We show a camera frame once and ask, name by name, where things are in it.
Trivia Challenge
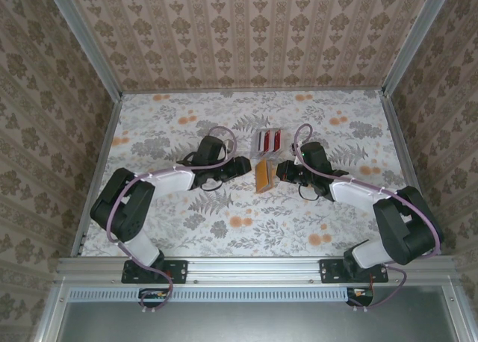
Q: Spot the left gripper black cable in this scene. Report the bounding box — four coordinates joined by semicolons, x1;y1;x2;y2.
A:
197;177;226;193

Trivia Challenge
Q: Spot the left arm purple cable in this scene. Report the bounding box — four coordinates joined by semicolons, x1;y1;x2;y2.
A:
105;125;238;315

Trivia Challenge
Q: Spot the thin aluminium edge rail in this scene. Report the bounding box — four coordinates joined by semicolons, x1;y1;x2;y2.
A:
121;87;385;96

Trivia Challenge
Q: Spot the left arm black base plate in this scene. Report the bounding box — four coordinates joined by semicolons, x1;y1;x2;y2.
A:
121;258;188;285

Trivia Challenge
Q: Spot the orange leather card holder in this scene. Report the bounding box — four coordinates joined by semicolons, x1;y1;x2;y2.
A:
255;159;276;193

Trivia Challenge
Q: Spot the slotted grey cable duct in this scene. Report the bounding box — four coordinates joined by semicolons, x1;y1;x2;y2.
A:
69;285;352;302

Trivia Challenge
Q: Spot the aluminium side rail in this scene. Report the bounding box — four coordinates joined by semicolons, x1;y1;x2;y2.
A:
382;91;441;257
69;95;124;258

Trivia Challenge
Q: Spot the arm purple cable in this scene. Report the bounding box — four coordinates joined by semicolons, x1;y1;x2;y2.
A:
105;125;238;315
293;123;445;315

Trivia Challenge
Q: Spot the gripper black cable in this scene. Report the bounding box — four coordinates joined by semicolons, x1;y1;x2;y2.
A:
297;183;321;202
197;177;226;193

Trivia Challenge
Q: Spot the long aluminium mounting rail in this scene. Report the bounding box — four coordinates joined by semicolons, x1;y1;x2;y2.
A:
55;255;459;285

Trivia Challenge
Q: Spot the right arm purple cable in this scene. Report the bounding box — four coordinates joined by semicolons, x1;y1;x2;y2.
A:
293;123;445;315

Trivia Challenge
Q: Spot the floral patterned table cover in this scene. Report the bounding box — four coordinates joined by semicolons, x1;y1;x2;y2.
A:
80;90;429;258

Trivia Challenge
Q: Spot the aluminium frame post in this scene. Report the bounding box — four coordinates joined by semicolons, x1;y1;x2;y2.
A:
381;0;449;96
43;0;124;101

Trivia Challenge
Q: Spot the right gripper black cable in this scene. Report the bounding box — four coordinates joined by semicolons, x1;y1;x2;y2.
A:
297;183;321;202

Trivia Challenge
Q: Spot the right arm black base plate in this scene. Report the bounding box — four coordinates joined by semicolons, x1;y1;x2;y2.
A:
320;258;389;285

